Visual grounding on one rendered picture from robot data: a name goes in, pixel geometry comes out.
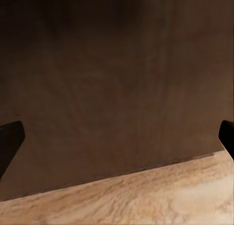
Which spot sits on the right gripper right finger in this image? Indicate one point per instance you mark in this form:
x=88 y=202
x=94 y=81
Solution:
x=226 y=136

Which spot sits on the cabinet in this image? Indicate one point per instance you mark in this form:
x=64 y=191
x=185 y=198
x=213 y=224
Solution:
x=104 y=87

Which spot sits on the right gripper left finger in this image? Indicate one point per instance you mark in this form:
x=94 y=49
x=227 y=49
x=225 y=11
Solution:
x=12 y=135

